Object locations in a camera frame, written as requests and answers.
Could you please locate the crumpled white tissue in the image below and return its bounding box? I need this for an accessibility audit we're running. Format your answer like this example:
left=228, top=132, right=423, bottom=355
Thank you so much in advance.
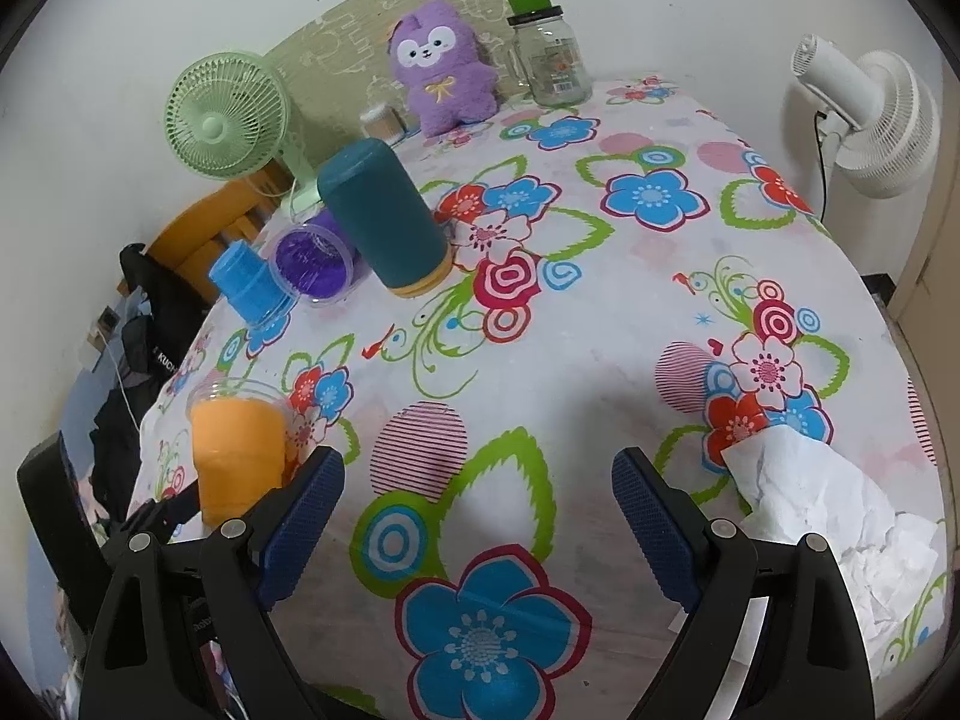
left=722, top=424, right=937, bottom=653

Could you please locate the glass jar with black lid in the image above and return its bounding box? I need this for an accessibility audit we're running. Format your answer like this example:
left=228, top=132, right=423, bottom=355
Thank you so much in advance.
left=508, top=5, right=592, bottom=107

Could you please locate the green desk fan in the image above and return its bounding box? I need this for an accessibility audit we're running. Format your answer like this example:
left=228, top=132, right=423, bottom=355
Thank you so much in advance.
left=163, top=50, right=322, bottom=221

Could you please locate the blue plastic cup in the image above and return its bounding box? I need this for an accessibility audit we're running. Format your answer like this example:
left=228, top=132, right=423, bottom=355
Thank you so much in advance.
left=208, top=241, right=296, bottom=328

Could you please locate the orange plastic cup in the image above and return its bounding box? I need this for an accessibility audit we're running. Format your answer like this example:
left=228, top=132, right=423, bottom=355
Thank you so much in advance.
left=187, top=377, right=298, bottom=528

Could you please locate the purple clear plastic cup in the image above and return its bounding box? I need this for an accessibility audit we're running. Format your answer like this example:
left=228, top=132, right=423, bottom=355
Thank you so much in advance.
left=272, top=210, right=359, bottom=304

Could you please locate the black bag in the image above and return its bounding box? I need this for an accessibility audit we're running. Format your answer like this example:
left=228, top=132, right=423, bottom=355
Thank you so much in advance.
left=89, top=244, right=208, bottom=523

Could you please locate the beige patterned wall panel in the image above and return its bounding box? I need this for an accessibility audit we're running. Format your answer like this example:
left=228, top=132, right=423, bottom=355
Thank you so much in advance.
left=267, top=0, right=519, bottom=153

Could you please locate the orange wooden chair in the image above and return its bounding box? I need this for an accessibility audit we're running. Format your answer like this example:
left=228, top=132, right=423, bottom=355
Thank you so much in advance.
left=146, top=161, right=293, bottom=305

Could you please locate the purple plush toy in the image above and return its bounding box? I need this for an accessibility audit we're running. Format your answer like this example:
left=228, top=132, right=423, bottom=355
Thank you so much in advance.
left=389, top=0, right=500, bottom=137

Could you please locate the floral tablecloth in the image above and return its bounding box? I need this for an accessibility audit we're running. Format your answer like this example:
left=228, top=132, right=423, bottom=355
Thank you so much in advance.
left=133, top=76, right=944, bottom=718

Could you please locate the small white round container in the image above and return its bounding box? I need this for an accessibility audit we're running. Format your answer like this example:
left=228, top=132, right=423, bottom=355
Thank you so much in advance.
left=359, top=103, right=407, bottom=145

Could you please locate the white standing fan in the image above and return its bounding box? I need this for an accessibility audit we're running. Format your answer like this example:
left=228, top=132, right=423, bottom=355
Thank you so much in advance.
left=791, top=32, right=940, bottom=200

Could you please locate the dark teal cylinder cup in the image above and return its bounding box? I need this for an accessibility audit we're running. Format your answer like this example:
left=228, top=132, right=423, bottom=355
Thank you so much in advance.
left=317, top=138, right=452, bottom=298

